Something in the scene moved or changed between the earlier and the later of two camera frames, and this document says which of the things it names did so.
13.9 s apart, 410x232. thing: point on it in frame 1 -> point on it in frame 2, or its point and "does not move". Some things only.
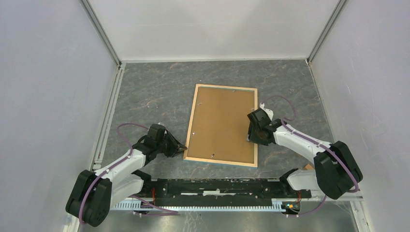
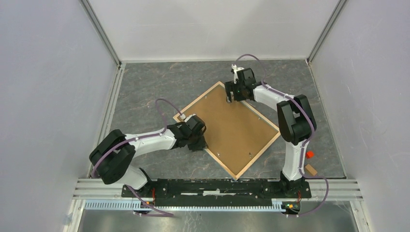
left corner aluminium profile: x=101 y=32 does not move
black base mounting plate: x=213 y=190 does not move
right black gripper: x=252 y=137 -> x=230 y=87
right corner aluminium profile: x=337 y=11 does not move
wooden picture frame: x=215 y=161 -> x=204 y=95
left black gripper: x=175 y=149 -> x=201 y=144
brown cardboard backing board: x=220 y=125 does not move
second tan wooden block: x=308 y=166 does not move
